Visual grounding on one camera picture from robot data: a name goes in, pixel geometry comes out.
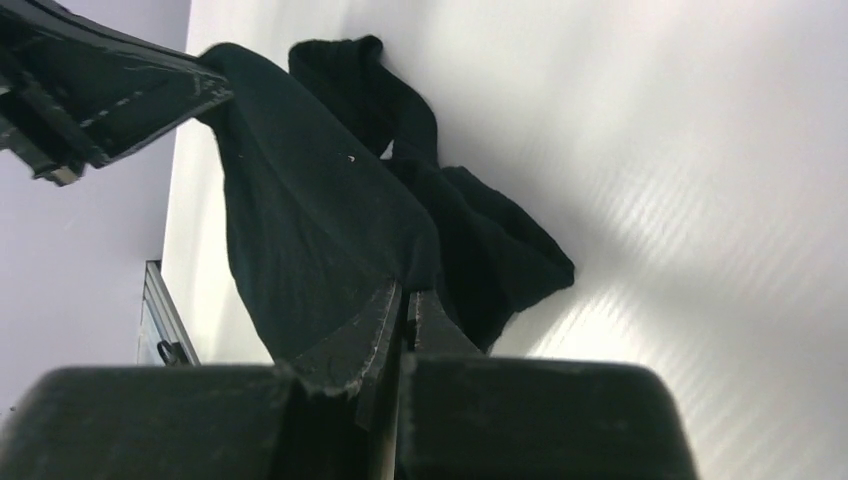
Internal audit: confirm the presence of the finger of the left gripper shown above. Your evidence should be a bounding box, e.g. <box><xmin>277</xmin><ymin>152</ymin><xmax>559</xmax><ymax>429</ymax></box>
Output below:
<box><xmin>1</xmin><ymin>1</ymin><xmax>233</xmax><ymax>186</ymax></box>

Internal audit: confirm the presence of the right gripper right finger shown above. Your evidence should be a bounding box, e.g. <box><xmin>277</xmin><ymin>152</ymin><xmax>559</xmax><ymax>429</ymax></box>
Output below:
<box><xmin>400</xmin><ymin>292</ymin><xmax>698</xmax><ymax>479</ymax></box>

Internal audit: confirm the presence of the black t shirt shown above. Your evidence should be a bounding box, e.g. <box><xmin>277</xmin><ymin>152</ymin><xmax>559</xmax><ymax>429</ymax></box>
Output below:
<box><xmin>200</xmin><ymin>36</ymin><xmax>575</xmax><ymax>361</ymax></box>

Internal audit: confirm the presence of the aluminium front frame rail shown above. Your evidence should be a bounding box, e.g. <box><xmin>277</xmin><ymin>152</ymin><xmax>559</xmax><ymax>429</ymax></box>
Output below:
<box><xmin>136</xmin><ymin>261</ymin><xmax>200</xmax><ymax>367</ymax></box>

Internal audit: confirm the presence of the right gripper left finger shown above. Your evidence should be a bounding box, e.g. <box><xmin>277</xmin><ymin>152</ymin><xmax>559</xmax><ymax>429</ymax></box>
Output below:
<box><xmin>1</xmin><ymin>284</ymin><xmax>403</xmax><ymax>479</ymax></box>

